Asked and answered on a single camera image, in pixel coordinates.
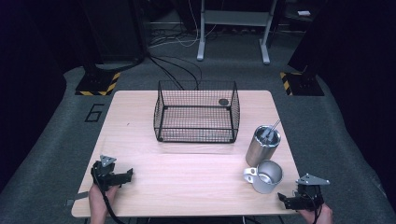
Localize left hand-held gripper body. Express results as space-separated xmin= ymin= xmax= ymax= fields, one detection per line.
xmin=91 ymin=154 xmax=125 ymax=191

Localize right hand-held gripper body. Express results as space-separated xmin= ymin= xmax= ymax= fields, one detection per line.
xmin=292 ymin=173 xmax=331 ymax=211

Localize person's left hand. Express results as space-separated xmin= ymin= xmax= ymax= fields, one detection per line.
xmin=88 ymin=182 xmax=120 ymax=209

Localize person's right hand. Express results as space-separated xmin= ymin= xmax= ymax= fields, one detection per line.
xmin=298 ymin=203 xmax=333 ymax=224

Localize grey tape strip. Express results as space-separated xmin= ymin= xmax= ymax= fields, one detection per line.
xmin=64 ymin=191 xmax=90 ymax=207

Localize tall stainless steel tumbler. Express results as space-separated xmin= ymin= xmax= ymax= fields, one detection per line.
xmin=245 ymin=124 xmax=282 ymax=168

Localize metal straw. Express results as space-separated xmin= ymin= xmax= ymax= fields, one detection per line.
xmin=268 ymin=119 xmax=281 ymax=138

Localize black stand with striped base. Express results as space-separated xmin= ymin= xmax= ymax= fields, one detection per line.
xmin=278 ymin=0 xmax=331 ymax=97
xmin=74 ymin=0 xmax=148 ymax=97

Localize white metal stand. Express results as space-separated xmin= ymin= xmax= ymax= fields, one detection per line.
xmin=196 ymin=0 xmax=278 ymax=65

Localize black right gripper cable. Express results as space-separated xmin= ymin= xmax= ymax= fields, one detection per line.
xmin=306 ymin=189 xmax=323 ymax=224

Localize steel mug with white handle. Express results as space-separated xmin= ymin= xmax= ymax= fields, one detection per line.
xmin=243 ymin=160 xmax=284 ymax=195

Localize black wire mesh basket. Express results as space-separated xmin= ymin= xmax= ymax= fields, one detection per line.
xmin=153 ymin=79 xmax=241 ymax=144

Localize black floor cables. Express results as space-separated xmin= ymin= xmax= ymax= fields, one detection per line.
xmin=146 ymin=54 xmax=204 ymax=91

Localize white floor cables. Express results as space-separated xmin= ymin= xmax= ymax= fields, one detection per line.
xmin=148 ymin=0 xmax=219 ymax=49

